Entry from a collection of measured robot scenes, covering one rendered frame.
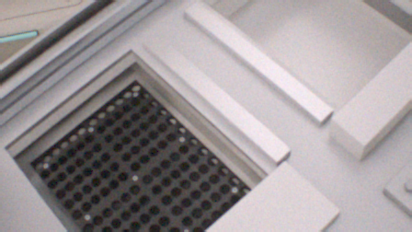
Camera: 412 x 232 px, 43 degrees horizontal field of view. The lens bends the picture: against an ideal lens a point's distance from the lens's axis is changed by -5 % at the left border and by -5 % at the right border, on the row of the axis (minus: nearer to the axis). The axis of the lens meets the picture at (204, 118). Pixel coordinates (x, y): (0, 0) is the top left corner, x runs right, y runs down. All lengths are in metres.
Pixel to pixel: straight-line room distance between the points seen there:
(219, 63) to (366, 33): 0.28
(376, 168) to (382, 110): 0.06
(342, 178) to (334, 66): 0.26
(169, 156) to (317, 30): 0.32
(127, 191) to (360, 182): 0.27
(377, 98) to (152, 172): 0.27
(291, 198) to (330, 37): 0.34
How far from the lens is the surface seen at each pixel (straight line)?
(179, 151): 0.70
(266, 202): 0.57
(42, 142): 0.80
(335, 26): 0.86
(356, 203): 0.58
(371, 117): 0.59
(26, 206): 0.63
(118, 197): 0.65
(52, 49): 0.68
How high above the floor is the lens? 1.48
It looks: 59 degrees down
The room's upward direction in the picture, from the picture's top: 12 degrees counter-clockwise
